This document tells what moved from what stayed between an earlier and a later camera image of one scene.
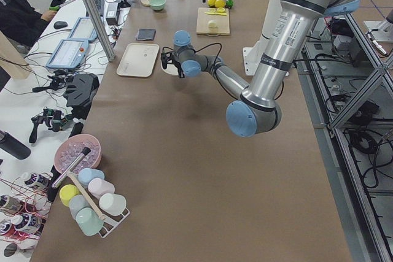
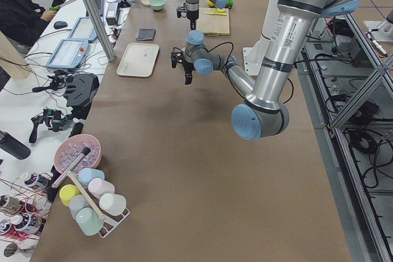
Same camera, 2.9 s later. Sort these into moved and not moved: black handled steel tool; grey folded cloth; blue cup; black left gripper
Moved: black left gripper
Not moved: black handled steel tool; grey folded cloth; blue cup
